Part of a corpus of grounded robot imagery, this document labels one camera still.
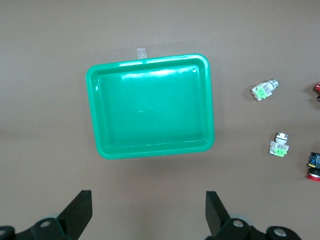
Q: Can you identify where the red button blue body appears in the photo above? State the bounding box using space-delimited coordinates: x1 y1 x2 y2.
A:
305 151 320 182

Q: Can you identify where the red button orange body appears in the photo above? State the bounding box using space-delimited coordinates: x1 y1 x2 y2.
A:
312 80 320 102

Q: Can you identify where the green plastic tray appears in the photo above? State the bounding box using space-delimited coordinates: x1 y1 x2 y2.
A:
85 53 216 160

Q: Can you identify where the green push button switch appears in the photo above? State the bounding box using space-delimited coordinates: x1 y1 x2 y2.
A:
268 132 290 158
250 78 279 102

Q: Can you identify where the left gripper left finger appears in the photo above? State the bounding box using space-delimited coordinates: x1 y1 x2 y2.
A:
0 190 93 240

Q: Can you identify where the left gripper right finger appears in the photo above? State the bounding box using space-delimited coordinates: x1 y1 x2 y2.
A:
205 191 305 240

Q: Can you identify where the brown table mat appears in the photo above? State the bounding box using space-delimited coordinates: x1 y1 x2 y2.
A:
0 0 320 240

